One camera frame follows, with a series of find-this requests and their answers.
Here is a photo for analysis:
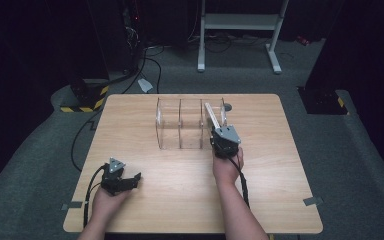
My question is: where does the person's right hand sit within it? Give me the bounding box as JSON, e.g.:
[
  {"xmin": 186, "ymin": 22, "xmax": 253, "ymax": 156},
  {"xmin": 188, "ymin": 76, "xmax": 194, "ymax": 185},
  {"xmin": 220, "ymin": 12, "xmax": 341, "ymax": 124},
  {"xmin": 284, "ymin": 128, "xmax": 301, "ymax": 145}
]
[{"xmin": 212, "ymin": 147, "xmax": 245, "ymax": 186}]

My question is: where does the grey floor plate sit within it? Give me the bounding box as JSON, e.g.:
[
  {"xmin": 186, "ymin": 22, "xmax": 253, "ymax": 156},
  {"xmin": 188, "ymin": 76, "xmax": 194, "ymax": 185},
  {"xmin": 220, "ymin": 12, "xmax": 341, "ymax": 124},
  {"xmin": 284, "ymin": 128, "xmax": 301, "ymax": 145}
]
[{"xmin": 137, "ymin": 78, "xmax": 154, "ymax": 94}]

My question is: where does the person's left hand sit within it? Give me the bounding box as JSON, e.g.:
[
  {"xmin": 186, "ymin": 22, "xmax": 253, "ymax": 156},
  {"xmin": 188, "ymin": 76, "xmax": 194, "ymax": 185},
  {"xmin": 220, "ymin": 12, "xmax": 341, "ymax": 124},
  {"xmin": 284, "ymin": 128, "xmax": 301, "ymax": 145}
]
[{"xmin": 90, "ymin": 186, "xmax": 132, "ymax": 219}]

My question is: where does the black base with yellow stripes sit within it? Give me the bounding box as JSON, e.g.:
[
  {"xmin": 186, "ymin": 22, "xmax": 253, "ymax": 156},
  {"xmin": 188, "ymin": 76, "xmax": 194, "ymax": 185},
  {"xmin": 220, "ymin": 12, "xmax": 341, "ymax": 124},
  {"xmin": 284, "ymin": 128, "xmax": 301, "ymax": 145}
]
[{"xmin": 59, "ymin": 77, "xmax": 110, "ymax": 114}]

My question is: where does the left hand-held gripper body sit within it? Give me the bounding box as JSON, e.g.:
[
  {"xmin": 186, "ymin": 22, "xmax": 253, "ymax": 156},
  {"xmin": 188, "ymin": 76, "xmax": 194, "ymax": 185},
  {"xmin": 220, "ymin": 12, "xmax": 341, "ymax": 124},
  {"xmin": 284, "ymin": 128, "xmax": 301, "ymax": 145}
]
[{"xmin": 99, "ymin": 157, "xmax": 128, "ymax": 197}]

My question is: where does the left hand-held gripper black cable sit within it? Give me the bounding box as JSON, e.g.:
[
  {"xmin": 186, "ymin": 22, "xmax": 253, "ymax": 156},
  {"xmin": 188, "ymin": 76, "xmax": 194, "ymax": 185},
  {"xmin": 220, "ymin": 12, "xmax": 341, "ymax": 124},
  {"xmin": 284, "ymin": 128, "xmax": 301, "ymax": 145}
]
[{"xmin": 82, "ymin": 163, "xmax": 109, "ymax": 229}]

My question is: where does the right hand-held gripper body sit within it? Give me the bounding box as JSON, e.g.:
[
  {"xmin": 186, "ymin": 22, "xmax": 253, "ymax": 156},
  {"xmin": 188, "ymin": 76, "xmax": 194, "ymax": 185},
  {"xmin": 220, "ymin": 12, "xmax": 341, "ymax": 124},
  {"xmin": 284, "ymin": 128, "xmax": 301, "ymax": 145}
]
[{"xmin": 212, "ymin": 124, "xmax": 242, "ymax": 159}]

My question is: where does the dark equipment rack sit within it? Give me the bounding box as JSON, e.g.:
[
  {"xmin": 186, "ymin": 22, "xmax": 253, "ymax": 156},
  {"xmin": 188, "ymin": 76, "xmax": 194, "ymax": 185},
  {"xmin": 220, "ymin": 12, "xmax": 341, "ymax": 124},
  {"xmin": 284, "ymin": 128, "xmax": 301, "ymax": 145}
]
[{"xmin": 106, "ymin": 0, "xmax": 149, "ymax": 76}]

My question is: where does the grey tape strip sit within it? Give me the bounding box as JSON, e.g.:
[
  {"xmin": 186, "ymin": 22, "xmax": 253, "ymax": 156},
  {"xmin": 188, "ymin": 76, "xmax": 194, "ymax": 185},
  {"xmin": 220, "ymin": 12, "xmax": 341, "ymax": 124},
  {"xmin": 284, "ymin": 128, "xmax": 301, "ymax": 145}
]
[
  {"xmin": 61, "ymin": 201, "xmax": 84, "ymax": 211},
  {"xmin": 302, "ymin": 196, "xmax": 324, "ymax": 207}
]

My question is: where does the black base with yellow mark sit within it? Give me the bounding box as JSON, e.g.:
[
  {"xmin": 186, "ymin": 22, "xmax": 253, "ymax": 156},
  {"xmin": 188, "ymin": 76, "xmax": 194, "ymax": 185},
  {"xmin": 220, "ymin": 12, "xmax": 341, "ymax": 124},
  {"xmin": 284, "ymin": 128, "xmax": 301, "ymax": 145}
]
[{"xmin": 296, "ymin": 85, "xmax": 350, "ymax": 116}]

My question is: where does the white metal stand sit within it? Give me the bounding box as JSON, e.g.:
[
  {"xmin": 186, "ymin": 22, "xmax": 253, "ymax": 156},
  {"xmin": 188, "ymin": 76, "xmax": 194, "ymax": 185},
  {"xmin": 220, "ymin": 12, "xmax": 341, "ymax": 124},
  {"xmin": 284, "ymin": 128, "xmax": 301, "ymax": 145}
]
[{"xmin": 196, "ymin": 0, "xmax": 290, "ymax": 75}]

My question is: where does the hand-held gripper black cable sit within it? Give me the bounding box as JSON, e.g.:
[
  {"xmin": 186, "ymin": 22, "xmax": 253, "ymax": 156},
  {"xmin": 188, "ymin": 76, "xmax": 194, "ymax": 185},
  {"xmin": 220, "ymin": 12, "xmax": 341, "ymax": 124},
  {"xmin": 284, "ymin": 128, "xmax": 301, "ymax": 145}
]
[
  {"xmin": 82, "ymin": 163, "xmax": 109, "ymax": 229},
  {"xmin": 229, "ymin": 157, "xmax": 251, "ymax": 210}
]

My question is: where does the black floor cable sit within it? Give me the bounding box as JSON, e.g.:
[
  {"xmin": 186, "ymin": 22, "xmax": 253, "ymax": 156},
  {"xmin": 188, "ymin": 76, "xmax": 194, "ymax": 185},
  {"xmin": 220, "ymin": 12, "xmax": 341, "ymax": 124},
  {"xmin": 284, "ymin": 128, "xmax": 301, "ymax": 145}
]
[{"xmin": 70, "ymin": 109, "xmax": 103, "ymax": 173}]

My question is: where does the right hand-held gripper black cable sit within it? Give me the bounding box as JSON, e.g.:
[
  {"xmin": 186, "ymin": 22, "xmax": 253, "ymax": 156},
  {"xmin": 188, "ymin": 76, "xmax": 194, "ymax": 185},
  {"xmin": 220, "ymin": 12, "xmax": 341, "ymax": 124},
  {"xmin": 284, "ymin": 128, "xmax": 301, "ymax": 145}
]
[{"xmin": 229, "ymin": 157, "xmax": 251, "ymax": 210}]

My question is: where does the clear acrylic divider rack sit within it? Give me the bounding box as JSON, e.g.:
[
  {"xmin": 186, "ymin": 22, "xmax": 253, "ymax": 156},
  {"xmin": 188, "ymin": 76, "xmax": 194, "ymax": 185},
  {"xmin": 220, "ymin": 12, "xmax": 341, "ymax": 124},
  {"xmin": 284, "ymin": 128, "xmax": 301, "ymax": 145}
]
[{"xmin": 155, "ymin": 96, "xmax": 228, "ymax": 151}]

